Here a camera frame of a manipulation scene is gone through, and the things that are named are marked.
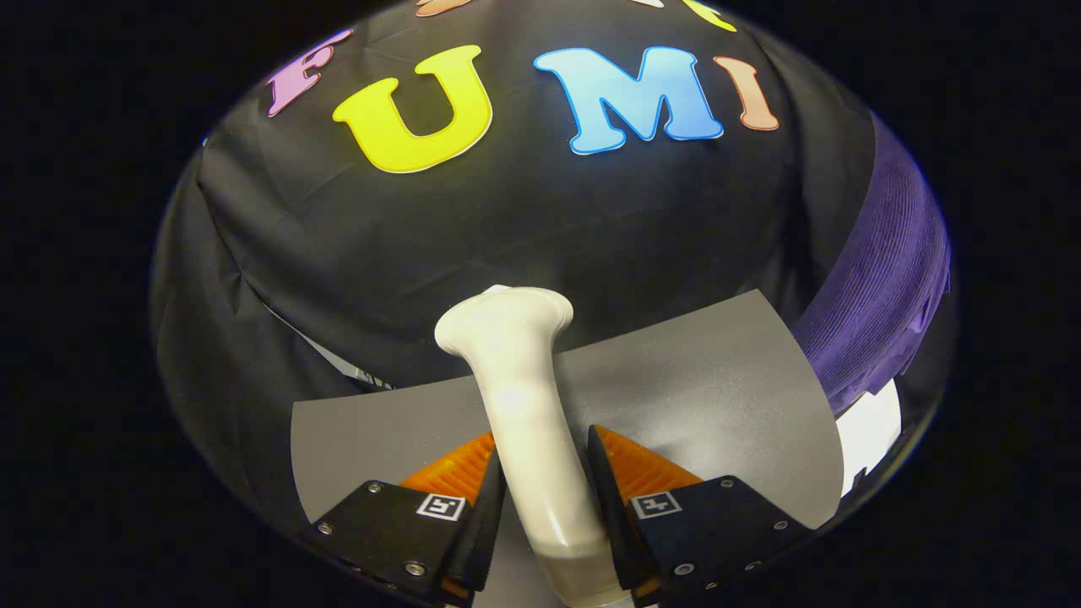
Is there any white garment steamer head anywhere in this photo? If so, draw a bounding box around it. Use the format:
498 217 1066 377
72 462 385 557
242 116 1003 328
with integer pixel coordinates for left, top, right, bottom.
434 285 634 608

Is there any black backdrop cloth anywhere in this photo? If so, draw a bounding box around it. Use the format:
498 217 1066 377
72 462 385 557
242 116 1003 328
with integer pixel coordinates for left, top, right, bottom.
198 0 879 398
150 152 372 541

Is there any purple corduroy jacket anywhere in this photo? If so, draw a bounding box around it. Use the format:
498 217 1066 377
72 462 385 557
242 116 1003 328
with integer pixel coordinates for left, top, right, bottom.
790 110 953 416

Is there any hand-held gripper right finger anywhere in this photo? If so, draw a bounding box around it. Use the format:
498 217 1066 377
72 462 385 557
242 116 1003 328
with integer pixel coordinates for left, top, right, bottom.
587 425 816 605

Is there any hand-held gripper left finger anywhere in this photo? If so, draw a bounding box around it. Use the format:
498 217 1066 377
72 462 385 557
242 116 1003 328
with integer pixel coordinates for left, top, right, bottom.
300 431 508 607

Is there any grey cabinet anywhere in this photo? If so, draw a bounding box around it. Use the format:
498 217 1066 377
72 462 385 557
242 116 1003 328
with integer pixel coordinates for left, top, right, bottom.
290 289 845 608

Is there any white shirt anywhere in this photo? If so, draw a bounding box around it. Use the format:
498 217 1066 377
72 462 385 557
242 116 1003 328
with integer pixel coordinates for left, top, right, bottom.
834 378 903 499

